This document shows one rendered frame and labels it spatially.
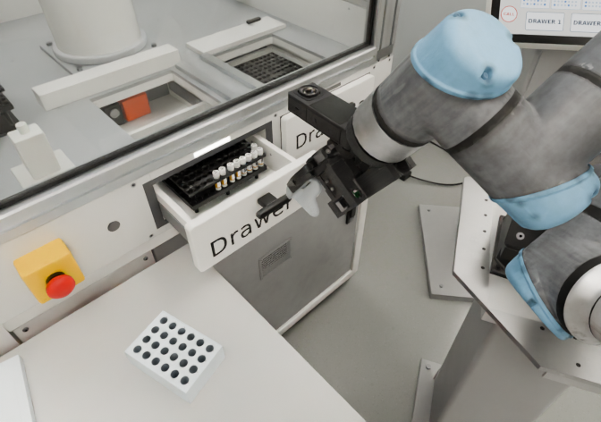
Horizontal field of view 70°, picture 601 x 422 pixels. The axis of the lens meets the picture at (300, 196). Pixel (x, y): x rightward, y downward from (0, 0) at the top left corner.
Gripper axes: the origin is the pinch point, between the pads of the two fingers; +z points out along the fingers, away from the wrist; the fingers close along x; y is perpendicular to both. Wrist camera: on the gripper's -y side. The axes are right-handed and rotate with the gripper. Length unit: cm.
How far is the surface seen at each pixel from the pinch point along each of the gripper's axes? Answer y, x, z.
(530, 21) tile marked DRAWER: -5, 85, 2
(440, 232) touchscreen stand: 41, 98, 88
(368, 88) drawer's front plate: -13, 44, 20
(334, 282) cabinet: 29, 42, 89
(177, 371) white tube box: 12.5, -26.2, 16.3
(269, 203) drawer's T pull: -1.1, -0.4, 11.1
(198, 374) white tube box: 14.5, -24.2, 14.2
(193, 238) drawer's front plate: -2.9, -14.1, 12.7
